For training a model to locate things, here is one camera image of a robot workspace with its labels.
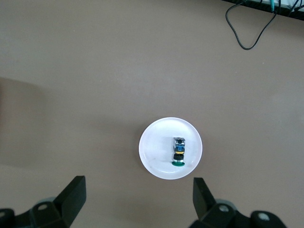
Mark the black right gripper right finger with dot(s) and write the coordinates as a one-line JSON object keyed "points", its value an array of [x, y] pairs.
{"points": [[205, 204]]}

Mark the pale pink plate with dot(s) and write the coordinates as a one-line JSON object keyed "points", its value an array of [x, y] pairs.
{"points": [[154, 147]]}

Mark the black table edge rail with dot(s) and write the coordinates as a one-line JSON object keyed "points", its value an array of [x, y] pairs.
{"points": [[285, 13]]}

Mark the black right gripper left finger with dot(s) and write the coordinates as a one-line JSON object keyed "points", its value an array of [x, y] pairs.
{"points": [[71, 202]]}

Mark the green button switch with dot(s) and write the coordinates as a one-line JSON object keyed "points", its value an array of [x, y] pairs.
{"points": [[179, 149]]}

